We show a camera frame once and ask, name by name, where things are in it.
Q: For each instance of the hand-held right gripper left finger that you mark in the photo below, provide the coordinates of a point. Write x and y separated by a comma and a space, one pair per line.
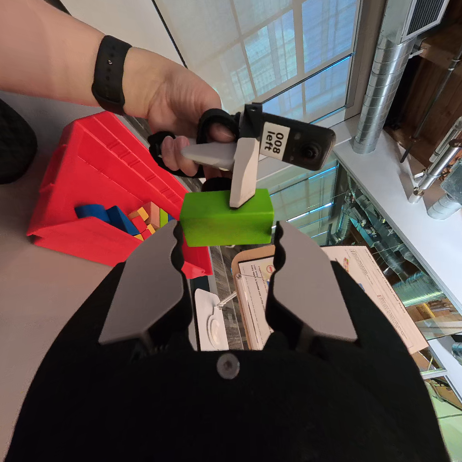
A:
144, 288

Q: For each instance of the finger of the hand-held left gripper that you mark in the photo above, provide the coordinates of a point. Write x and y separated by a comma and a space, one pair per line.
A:
245, 173

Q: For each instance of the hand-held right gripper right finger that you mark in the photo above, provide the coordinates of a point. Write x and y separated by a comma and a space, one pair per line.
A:
314, 288

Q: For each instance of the green wooden block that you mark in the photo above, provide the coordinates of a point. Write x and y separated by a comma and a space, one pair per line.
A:
163, 217
223, 223

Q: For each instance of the blue rectangular block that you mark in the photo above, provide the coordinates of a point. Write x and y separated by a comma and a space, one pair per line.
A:
121, 218

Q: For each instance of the red plastic bin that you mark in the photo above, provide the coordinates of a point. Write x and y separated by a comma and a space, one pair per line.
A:
94, 162

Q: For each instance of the person's left hand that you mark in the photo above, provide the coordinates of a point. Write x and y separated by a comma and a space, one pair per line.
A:
169, 97

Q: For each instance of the wooden framed instruction sign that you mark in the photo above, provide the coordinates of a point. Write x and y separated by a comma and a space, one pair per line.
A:
379, 288

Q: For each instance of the tan wooden block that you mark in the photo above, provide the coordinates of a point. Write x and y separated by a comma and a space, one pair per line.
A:
151, 213

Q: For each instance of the large window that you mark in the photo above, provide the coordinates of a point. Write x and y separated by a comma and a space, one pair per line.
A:
270, 54

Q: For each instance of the white beam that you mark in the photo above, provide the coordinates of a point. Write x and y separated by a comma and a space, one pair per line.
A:
397, 202

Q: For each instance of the metal pipe fittings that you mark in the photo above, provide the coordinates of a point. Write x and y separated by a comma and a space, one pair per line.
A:
433, 169

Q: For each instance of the black wristwatch band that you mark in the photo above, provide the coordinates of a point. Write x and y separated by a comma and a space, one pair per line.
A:
108, 72

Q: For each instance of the metal vent grille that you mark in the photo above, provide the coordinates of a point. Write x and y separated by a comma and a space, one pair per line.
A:
426, 18

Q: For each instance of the silver ventilation duct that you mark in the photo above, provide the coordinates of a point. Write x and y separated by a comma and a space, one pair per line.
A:
379, 90

